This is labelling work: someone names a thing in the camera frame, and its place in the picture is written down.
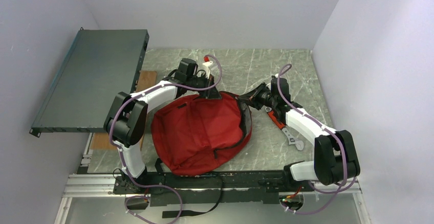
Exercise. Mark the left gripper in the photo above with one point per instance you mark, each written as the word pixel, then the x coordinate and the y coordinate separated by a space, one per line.
pixel 212 93

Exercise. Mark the orange handled adjustable wrench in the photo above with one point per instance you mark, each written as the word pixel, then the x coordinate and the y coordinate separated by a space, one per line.
pixel 292 140

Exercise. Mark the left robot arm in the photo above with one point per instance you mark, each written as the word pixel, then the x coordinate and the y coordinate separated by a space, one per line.
pixel 125 121

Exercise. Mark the wooden board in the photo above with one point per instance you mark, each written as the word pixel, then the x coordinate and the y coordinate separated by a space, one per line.
pixel 100 141

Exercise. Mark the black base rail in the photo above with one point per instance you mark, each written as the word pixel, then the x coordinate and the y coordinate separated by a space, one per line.
pixel 166 188

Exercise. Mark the red backpack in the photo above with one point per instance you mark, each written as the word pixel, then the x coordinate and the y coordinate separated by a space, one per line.
pixel 194 135

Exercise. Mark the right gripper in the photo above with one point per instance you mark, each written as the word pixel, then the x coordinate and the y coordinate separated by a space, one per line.
pixel 252 97

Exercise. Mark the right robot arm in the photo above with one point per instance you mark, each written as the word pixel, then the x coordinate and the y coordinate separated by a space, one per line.
pixel 335 158

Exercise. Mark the dark grey rack server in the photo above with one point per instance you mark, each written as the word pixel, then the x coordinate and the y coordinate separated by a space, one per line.
pixel 98 65

